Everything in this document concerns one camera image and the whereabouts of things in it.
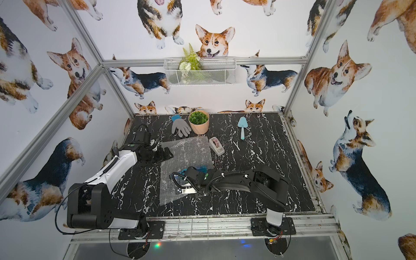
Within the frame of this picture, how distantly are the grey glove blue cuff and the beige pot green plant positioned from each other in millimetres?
58

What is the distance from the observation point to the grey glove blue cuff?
111 cm

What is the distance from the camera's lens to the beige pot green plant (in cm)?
103
